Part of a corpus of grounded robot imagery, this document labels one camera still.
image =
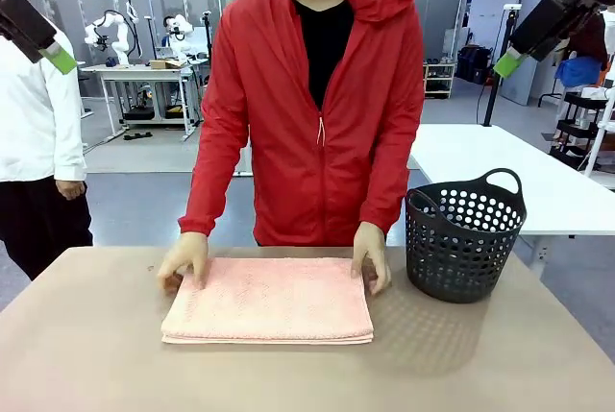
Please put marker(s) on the dark grey perforated basket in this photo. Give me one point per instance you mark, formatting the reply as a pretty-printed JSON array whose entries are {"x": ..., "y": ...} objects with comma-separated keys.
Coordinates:
[{"x": 456, "y": 268}]

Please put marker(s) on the large white table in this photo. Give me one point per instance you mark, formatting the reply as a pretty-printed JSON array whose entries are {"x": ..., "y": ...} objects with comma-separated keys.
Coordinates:
[{"x": 528, "y": 172}]

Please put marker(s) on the bystander hand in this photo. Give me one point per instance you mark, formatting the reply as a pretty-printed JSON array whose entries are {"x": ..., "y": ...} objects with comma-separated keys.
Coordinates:
[{"x": 71, "y": 189}]

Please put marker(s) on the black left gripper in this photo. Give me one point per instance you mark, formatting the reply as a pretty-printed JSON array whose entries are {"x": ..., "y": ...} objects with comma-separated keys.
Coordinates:
[{"x": 24, "y": 23}]

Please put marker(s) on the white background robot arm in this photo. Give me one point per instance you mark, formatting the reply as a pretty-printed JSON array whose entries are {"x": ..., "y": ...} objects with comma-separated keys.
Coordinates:
[
  {"x": 180, "y": 35},
  {"x": 115, "y": 32}
]

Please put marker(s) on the black stand with pole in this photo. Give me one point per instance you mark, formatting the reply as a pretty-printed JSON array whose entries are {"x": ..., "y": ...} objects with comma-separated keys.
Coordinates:
[{"x": 495, "y": 85}]

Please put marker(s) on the person's right hand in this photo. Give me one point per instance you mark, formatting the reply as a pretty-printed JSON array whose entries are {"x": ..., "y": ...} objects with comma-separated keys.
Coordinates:
[{"x": 185, "y": 258}]

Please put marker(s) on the person in red jacket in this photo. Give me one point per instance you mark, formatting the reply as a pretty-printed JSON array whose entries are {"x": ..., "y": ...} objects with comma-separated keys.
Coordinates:
[{"x": 312, "y": 143}]

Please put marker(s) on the white desk with robot arms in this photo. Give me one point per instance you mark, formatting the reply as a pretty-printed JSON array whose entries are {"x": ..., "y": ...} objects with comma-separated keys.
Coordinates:
[{"x": 144, "y": 73}]

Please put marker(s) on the flat cardboard box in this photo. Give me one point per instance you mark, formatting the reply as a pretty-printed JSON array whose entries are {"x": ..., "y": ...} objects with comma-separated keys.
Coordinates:
[{"x": 167, "y": 64}]

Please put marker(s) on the black tripod pole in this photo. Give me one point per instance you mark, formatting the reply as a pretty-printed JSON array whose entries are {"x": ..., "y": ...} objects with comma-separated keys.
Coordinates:
[{"x": 207, "y": 47}]

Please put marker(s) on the white shoe rack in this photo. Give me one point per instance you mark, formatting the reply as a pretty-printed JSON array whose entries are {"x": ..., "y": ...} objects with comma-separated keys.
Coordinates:
[{"x": 438, "y": 78}]

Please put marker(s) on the black bags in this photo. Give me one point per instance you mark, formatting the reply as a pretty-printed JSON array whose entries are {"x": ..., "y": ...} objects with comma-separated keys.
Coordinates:
[{"x": 473, "y": 64}]

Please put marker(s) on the person's left forearm red sleeve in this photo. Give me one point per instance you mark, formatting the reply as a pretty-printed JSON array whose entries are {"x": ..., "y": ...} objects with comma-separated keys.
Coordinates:
[{"x": 384, "y": 191}]

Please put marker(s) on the pink terry towel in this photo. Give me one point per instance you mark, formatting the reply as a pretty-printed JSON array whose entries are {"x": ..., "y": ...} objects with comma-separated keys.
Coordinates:
[{"x": 269, "y": 301}]

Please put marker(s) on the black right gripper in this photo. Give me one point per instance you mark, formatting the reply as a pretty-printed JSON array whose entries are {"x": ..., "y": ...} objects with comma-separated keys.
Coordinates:
[{"x": 548, "y": 28}]

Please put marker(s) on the dark red coat on stand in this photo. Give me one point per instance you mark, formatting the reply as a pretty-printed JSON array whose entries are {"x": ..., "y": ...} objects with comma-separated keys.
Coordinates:
[{"x": 593, "y": 42}]

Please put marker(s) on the black trolley cart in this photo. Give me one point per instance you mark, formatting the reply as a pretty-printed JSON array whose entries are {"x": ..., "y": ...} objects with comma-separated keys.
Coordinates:
[{"x": 579, "y": 128}]

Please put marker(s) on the bystander in white shirt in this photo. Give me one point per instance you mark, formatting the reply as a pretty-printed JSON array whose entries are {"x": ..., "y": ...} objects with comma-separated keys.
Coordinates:
[{"x": 29, "y": 119}]

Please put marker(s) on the blue cloth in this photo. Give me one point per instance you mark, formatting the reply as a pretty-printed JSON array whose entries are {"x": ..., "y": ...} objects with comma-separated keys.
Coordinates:
[{"x": 579, "y": 71}]

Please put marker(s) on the person's right forearm red sleeve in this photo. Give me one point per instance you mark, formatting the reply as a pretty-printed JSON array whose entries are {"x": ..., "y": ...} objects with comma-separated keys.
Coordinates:
[{"x": 206, "y": 201}]

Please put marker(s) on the person's left hand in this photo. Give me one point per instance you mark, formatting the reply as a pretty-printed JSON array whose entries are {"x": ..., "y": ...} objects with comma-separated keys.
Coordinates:
[{"x": 372, "y": 251}]

